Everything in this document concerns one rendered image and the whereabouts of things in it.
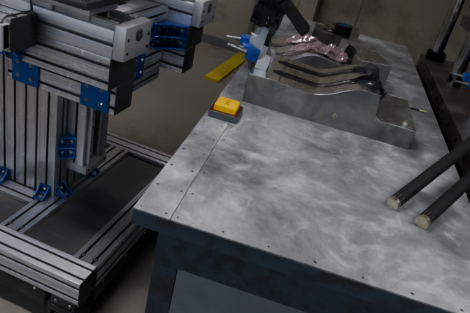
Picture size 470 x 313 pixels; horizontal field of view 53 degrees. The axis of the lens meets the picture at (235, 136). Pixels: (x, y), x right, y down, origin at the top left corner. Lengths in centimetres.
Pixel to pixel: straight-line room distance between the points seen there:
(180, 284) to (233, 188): 22
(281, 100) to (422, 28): 300
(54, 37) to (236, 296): 80
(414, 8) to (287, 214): 344
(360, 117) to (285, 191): 45
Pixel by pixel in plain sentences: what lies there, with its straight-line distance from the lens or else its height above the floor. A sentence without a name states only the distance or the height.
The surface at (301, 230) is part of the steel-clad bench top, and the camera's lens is 94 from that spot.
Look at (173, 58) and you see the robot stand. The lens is 174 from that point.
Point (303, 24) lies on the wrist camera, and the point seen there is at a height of 106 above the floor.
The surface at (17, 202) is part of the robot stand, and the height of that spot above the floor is 21.
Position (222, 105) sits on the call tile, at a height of 84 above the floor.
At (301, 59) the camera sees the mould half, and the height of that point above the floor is 87.
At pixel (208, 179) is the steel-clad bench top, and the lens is 101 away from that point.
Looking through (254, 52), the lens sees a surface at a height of 94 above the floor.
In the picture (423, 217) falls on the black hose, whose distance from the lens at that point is 109.
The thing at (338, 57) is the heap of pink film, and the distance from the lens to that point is 180.
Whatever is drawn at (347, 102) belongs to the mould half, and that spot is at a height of 89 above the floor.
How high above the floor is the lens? 134
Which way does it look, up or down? 27 degrees down
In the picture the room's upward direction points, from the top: 14 degrees clockwise
